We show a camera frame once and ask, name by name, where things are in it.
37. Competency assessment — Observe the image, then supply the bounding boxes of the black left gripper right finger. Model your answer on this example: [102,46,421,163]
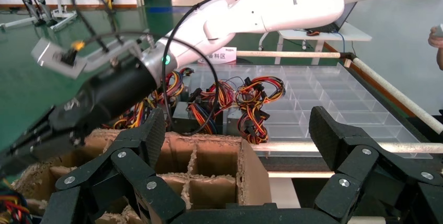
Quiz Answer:
[308,105,443,221]

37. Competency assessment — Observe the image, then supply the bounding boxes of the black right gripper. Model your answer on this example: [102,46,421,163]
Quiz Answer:
[0,58,160,179]

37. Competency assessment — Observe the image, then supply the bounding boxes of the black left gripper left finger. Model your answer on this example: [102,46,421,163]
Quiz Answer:
[54,107,186,224]

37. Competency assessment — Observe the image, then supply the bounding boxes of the person's bare hand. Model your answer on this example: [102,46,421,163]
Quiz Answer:
[428,25,443,49]

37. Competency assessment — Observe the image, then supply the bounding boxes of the clear plastic divided tray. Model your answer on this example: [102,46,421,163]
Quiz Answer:
[186,64,433,159]

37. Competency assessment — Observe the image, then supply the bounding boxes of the brown cardboard divider box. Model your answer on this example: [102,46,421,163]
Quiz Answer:
[12,128,272,224]

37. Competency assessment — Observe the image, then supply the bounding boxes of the white office table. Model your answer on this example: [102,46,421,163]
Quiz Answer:
[258,21,372,66]

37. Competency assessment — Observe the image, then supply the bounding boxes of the white metal floor stand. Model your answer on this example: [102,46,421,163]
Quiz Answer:
[0,0,48,32]
[45,0,78,32]

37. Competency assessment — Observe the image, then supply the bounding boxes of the grey laptop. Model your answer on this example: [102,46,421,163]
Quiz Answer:
[306,2,358,37]

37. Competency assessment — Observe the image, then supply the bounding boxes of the white sign with characters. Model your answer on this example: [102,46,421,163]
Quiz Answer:
[207,46,238,65]

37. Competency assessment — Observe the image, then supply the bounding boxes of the white foam padded rail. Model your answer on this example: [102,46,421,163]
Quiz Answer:
[236,50,343,60]
[350,57,443,135]
[252,142,443,155]

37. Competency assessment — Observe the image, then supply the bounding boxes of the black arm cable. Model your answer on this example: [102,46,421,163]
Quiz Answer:
[161,0,288,137]

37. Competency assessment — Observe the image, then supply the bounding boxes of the black rail corner joint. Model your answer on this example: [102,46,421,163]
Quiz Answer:
[340,52,358,69]

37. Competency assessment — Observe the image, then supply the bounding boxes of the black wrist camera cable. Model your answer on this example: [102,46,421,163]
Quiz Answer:
[70,0,122,54]

